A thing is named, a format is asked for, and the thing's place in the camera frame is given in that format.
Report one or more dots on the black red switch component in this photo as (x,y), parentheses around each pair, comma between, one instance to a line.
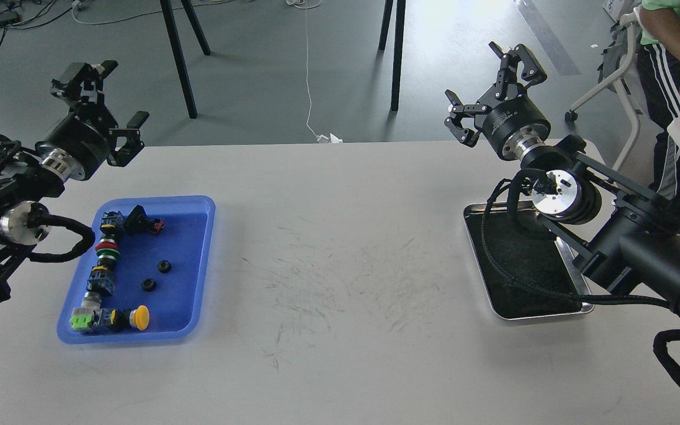
(138,222)

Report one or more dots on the small black gear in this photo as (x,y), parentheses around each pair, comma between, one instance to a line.
(149,285)
(164,266)

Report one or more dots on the black stand legs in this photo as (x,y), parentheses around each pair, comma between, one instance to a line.
(178,55)
(398,44)

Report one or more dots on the green white switch block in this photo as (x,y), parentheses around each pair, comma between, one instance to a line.
(85,319)

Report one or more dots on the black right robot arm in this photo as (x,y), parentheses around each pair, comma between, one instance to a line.
(624,235)

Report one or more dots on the blue yellow switch block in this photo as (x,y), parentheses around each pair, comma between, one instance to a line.
(112,224)

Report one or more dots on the yellow mushroom push button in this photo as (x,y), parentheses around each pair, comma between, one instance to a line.
(137,319)

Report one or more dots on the black stand legs left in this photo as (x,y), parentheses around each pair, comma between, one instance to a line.
(178,55)

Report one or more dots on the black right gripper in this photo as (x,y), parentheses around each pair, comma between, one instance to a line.
(512,120)

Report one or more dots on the silver metal tray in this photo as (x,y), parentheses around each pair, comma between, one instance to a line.
(546,263)

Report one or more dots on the blue plastic tray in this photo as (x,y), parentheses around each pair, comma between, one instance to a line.
(174,307)

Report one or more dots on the red green push button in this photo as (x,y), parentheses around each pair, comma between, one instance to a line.
(107,251)

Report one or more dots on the black stand legs right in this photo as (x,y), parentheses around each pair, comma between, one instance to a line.
(398,44)

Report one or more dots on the white rolling chair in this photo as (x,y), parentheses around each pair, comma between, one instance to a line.
(618,58)

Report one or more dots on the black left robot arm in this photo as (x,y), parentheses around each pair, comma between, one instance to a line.
(27,229)

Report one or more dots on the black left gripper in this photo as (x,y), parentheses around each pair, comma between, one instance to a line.
(88,133)

